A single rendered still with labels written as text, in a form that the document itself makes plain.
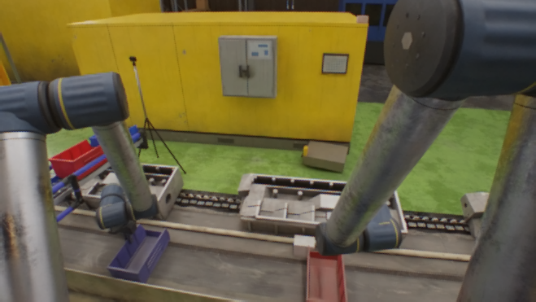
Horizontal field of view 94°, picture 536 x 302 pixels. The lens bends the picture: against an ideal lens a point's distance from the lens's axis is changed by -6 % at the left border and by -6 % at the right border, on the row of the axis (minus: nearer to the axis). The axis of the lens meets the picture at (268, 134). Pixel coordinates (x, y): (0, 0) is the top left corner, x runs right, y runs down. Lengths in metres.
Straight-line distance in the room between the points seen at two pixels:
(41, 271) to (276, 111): 3.39
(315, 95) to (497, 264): 3.29
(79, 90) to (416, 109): 0.79
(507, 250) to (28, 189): 1.01
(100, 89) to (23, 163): 0.26
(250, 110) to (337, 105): 1.24
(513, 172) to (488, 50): 0.27
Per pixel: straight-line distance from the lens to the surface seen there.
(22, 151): 0.87
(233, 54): 3.51
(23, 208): 0.84
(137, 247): 1.94
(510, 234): 0.62
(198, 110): 4.18
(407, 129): 0.47
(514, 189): 0.59
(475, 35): 0.36
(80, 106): 0.85
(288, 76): 3.67
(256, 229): 1.84
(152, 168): 2.24
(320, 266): 1.74
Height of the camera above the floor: 2.16
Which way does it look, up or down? 28 degrees down
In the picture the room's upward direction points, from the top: straight up
